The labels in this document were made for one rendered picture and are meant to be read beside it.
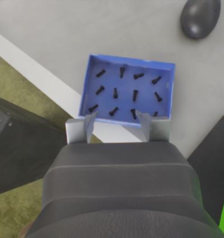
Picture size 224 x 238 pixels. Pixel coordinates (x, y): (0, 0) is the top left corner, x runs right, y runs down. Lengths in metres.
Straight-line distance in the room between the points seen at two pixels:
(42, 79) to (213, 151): 0.28
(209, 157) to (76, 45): 0.27
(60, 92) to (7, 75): 1.26
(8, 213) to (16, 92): 0.82
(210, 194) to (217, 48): 0.23
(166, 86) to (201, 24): 0.11
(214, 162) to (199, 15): 0.22
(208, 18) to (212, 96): 0.12
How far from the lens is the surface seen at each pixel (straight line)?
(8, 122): 0.45
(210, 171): 0.28
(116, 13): 0.35
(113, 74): 0.28
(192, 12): 0.33
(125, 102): 0.26
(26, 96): 1.39
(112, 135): 0.25
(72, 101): 0.27
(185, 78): 0.30
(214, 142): 0.28
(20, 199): 1.37
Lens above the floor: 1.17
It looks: 79 degrees down
